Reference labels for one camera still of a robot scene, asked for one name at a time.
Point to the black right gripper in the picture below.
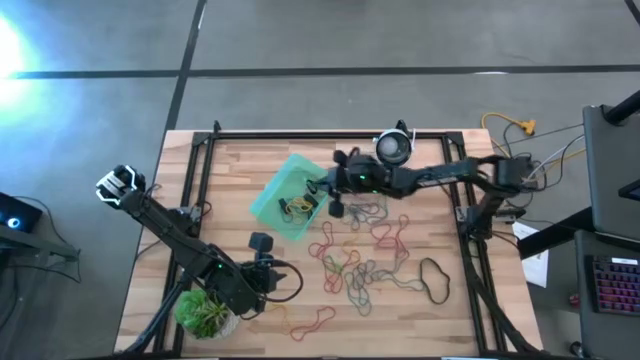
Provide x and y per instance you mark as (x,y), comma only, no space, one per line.
(340,181)

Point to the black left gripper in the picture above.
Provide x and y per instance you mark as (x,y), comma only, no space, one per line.
(260,277)

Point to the yellow rubber band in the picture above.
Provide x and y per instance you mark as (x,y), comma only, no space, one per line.
(350,234)
(286,320)
(299,206)

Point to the wide black rubber band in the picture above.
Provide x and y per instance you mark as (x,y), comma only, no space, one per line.
(283,204)

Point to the green rubber band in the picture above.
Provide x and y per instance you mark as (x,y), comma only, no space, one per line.
(331,262)

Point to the red rubber band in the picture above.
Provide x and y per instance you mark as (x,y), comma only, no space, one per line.
(400,250)
(300,336)
(334,292)
(327,225)

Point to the thin black rubber band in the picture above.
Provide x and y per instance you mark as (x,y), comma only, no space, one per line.
(449,285)

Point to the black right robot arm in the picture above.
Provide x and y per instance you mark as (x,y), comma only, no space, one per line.
(440,175)

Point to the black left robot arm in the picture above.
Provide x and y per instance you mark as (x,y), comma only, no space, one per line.
(165,225)

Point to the blue rubber band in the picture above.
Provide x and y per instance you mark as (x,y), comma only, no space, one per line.
(362,312)
(355,210)
(400,282)

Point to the translucent green plastic bin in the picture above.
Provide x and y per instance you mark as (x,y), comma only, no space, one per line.
(270,207)

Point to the dark grey rubber band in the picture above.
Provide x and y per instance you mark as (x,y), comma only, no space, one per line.
(360,272)

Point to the potted green succulent plant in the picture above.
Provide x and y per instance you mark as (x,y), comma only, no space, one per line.
(205,315)

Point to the white paper sheet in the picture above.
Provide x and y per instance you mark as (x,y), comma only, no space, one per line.
(537,265)

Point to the black beam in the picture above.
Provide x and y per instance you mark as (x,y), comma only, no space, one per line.
(555,232)

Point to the black stand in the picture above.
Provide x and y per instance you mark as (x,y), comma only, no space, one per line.
(40,247)

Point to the black device with blue light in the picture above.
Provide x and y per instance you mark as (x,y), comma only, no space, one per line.
(17,212)

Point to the dark grey equipment cart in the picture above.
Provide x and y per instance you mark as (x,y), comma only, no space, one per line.
(610,160)

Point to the black pole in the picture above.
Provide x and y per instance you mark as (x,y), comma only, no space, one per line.
(622,107)

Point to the backlit keyboard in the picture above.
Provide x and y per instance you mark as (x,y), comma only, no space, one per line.
(617,285)

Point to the black metal table frame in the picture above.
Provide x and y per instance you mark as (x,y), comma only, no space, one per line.
(300,135)

